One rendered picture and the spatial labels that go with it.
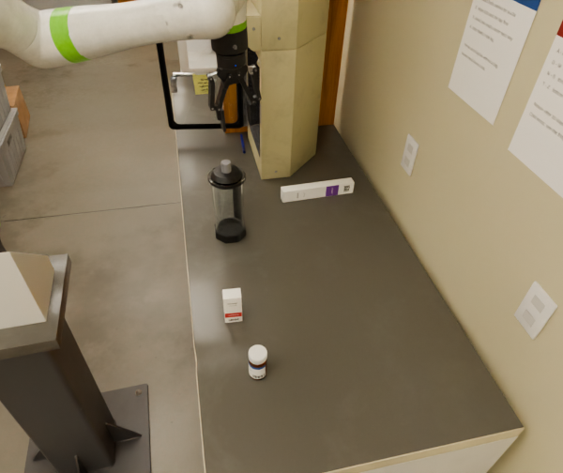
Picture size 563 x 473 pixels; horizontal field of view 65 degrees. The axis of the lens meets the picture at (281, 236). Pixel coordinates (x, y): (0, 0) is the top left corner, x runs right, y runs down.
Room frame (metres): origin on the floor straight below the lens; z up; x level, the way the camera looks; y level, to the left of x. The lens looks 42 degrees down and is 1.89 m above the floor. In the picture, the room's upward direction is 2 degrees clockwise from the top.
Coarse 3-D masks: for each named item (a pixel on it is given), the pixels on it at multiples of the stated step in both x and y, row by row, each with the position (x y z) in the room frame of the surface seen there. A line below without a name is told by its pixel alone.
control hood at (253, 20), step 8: (248, 0) 1.53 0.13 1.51; (248, 8) 1.43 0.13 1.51; (248, 16) 1.36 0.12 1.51; (256, 16) 1.37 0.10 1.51; (248, 24) 1.36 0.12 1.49; (256, 24) 1.37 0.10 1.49; (248, 32) 1.36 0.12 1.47; (256, 32) 1.37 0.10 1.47; (248, 40) 1.36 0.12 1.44; (256, 40) 1.37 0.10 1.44; (256, 48) 1.37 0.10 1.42
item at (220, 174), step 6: (222, 162) 1.06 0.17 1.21; (228, 162) 1.06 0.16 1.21; (216, 168) 1.07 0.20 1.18; (222, 168) 1.05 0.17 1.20; (228, 168) 1.05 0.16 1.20; (234, 168) 1.08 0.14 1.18; (216, 174) 1.05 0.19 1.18; (222, 174) 1.05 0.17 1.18; (228, 174) 1.05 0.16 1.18; (234, 174) 1.05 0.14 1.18; (240, 174) 1.06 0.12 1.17; (216, 180) 1.03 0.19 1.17; (222, 180) 1.02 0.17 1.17; (228, 180) 1.02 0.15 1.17; (234, 180) 1.03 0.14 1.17
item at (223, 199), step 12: (240, 168) 1.10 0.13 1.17; (240, 180) 1.04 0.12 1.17; (216, 192) 1.03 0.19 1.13; (228, 192) 1.02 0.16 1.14; (240, 192) 1.04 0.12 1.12; (216, 204) 1.03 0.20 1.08; (228, 204) 1.02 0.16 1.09; (240, 204) 1.04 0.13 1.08; (216, 216) 1.03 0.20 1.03; (228, 216) 1.02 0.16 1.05; (240, 216) 1.04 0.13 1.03; (216, 228) 1.04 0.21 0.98; (228, 228) 1.02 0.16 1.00; (240, 228) 1.04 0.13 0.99
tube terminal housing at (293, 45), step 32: (256, 0) 1.44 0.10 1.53; (288, 0) 1.39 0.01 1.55; (320, 0) 1.51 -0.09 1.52; (288, 32) 1.39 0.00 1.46; (320, 32) 1.53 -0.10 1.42; (288, 64) 1.39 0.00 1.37; (320, 64) 1.54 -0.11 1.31; (288, 96) 1.39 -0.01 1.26; (320, 96) 1.56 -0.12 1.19; (288, 128) 1.39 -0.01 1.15; (256, 160) 1.47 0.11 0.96; (288, 160) 1.39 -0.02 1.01
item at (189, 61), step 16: (176, 48) 1.64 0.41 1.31; (192, 48) 1.64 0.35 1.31; (208, 48) 1.65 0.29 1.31; (176, 64) 1.64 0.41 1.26; (192, 64) 1.64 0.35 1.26; (208, 64) 1.65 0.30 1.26; (176, 80) 1.64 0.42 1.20; (192, 80) 1.64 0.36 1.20; (176, 96) 1.64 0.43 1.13; (192, 96) 1.64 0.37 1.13; (176, 112) 1.63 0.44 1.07; (192, 112) 1.64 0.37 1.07; (208, 112) 1.65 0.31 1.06; (224, 112) 1.66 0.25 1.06
